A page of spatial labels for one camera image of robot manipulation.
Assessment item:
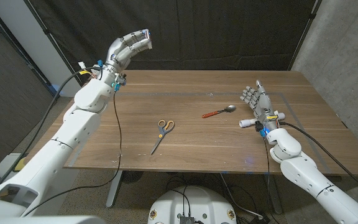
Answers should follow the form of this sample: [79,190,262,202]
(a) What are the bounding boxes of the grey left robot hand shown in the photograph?
[104,29,154,78]

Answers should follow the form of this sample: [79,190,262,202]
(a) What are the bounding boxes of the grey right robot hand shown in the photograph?
[240,80,280,132]

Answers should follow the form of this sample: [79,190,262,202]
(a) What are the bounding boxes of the black box on torso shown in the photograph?
[178,215,196,224]

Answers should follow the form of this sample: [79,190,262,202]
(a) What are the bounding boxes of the white plastic pipe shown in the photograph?
[239,110,286,129]

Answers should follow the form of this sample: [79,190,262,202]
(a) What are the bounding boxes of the black backdrop stand pole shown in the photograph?
[287,0,323,71]
[23,0,83,86]

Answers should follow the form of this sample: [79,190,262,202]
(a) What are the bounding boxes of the black backdrop curtain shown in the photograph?
[23,0,323,85]

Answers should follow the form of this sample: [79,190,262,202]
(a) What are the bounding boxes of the grey table leg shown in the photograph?
[106,170,124,208]
[264,174,284,215]

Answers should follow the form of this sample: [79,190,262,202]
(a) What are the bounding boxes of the black floor power adapter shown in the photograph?
[249,213,272,224]

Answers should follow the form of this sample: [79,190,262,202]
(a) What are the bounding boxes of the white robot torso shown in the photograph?
[147,185,237,224]

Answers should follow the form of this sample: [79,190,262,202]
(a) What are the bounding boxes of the dark round floor fan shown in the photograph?
[121,170,144,184]

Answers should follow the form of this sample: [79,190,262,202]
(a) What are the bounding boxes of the yellow black floor object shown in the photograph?
[13,156,28,172]

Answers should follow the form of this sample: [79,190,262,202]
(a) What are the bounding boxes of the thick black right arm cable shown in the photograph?
[280,121,358,200]

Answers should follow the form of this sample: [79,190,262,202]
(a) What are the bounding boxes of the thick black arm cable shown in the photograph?
[280,121,358,200]
[0,67,103,184]

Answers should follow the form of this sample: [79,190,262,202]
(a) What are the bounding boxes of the red handled metal spoon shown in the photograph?
[201,105,237,119]

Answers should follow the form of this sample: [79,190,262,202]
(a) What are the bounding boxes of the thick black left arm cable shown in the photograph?
[0,67,103,184]

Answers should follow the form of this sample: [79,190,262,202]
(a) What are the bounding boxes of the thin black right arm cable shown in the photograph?
[262,136,275,224]

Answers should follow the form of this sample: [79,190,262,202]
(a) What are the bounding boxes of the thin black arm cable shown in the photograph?
[22,90,123,218]
[262,136,275,224]

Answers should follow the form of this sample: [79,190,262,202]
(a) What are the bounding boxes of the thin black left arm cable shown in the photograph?
[22,90,123,218]

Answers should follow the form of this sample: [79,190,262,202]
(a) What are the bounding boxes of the orange grey handled scissors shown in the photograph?
[150,119,176,156]

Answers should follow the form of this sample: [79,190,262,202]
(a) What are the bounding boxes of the black torso cable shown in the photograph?
[170,187,193,217]

